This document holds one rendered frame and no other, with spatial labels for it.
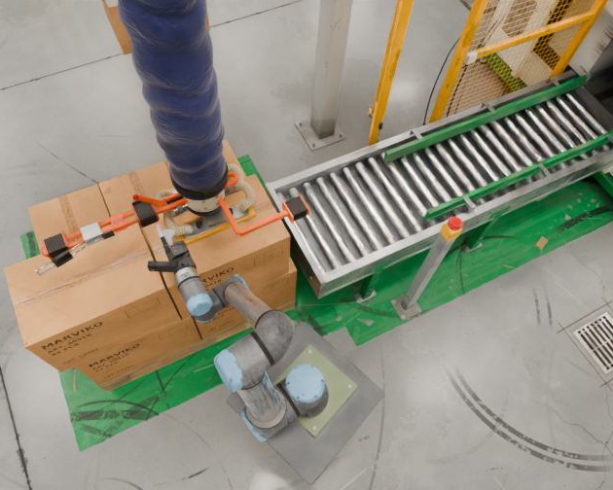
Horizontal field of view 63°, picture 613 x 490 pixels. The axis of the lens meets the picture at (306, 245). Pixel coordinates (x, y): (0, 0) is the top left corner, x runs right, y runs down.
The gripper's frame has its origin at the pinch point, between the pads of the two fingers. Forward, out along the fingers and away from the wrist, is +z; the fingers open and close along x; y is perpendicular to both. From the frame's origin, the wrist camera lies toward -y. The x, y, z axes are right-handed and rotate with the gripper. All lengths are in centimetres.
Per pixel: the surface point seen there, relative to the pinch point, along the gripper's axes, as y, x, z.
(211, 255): 17.6, -30.2, -2.0
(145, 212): -1.2, 1.8, 10.8
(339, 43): 147, -37, 100
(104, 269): -26.9, -30.2, 13.2
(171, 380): -26, -124, -17
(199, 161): 22.5, 30.9, 1.7
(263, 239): 42, -30, -6
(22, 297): -61, -30, 17
